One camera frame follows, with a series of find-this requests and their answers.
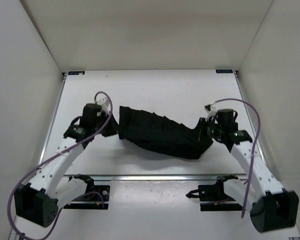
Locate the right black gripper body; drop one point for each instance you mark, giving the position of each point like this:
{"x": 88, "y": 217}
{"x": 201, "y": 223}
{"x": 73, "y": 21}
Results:
{"x": 213, "y": 131}

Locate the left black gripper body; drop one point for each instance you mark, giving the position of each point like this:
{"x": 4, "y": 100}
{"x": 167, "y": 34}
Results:
{"x": 101, "y": 121}

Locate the black pleated skirt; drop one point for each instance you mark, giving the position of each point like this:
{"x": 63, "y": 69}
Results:
{"x": 162, "y": 135}

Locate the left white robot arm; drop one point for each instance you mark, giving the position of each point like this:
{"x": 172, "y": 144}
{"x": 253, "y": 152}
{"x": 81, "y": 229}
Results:
{"x": 40, "y": 199}

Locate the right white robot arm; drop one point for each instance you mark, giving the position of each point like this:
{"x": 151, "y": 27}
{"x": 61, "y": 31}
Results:
{"x": 270, "y": 206}

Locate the right blue corner label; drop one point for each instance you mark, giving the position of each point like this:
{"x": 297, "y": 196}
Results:
{"x": 224, "y": 71}

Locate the blue corner label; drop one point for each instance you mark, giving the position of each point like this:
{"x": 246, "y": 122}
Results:
{"x": 224, "y": 71}
{"x": 76, "y": 73}

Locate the left blue corner label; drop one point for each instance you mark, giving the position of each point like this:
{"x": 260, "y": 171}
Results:
{"x": 76, "y": 73}

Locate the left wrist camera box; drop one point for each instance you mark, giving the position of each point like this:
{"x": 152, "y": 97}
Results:
{"x": 104, "y": 103}

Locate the aluminium table front rail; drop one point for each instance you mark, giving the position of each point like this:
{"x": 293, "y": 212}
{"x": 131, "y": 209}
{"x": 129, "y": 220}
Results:
{"x": 187, "y": 177}

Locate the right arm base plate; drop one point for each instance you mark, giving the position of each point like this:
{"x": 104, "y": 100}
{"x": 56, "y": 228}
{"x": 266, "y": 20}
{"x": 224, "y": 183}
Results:
{"x": 213, "y": 199}

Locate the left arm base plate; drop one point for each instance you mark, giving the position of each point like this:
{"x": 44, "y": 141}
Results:
{"x": 93, "y": 201}

